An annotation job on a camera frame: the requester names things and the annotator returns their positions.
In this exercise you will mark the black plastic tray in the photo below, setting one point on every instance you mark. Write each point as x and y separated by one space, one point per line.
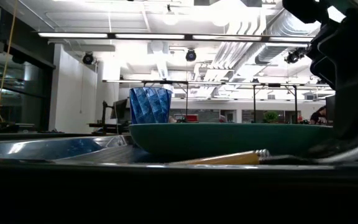
104 155

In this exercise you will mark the person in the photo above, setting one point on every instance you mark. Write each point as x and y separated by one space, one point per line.
317 116

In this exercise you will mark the white round ceiling lamp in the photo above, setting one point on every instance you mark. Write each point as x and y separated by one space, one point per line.
170 18

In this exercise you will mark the teal plate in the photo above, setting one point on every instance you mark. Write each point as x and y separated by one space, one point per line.
213 138

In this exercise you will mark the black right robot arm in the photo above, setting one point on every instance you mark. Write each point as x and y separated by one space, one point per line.
303 9

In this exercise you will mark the green potted plant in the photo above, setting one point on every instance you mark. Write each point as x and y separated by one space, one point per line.
270 116

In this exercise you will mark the red box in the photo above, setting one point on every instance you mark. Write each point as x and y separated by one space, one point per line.
192 118

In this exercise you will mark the black computer monitor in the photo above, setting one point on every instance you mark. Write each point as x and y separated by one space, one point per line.
119 109

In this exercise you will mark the black overhead frame bar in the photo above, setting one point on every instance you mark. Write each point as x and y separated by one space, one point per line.
188 37

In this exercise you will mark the black ceiling spotlight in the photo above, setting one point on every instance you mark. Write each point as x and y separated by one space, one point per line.
190 55
88 58
294 56

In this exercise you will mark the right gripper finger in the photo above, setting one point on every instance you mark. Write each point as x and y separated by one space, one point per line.
353 112

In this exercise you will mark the blue faceted cup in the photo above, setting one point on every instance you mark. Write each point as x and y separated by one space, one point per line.
149 105

